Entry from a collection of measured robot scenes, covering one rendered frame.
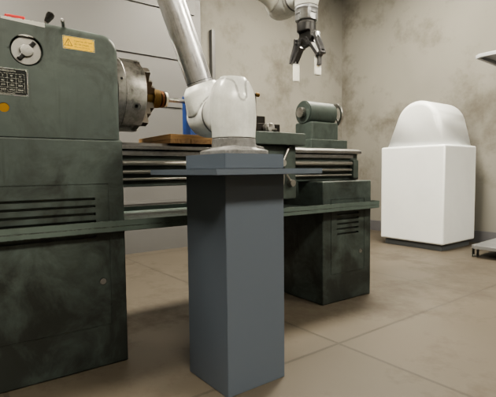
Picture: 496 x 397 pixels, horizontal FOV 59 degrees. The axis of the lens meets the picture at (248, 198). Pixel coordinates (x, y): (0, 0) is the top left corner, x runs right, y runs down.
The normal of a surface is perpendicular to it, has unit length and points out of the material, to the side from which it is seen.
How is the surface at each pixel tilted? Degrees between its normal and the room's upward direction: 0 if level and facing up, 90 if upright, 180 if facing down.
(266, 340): 90
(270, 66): 90
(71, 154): 90
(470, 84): 90
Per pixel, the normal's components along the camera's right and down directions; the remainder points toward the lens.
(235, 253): 0.61, 0.04
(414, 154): -0.79, 0.04
